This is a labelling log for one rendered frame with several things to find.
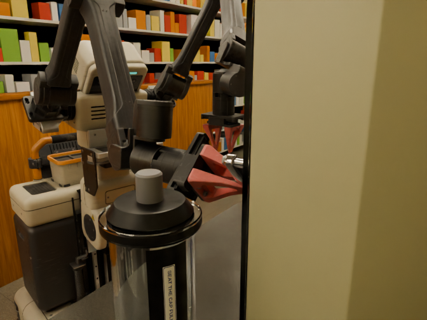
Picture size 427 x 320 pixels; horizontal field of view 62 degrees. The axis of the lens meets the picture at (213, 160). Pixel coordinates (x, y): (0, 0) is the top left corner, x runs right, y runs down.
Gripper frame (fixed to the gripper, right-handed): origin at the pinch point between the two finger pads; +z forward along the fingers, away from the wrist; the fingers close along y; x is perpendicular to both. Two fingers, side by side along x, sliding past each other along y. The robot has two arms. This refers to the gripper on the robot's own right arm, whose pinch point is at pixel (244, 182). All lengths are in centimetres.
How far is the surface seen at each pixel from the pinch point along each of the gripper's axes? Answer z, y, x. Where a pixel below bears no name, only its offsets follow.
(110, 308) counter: -18.3, -22.4, 9.7
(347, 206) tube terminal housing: 15.4, -4.0, -8.7
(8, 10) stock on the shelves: -241, 101, 32
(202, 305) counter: -6.7, -15.8, 15.7
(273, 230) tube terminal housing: 8.5, -7.1, -5.5
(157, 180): -1.7, -8.1, -13.6
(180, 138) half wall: -189, 115, 187
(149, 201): -2.1, -10.1, -12.6
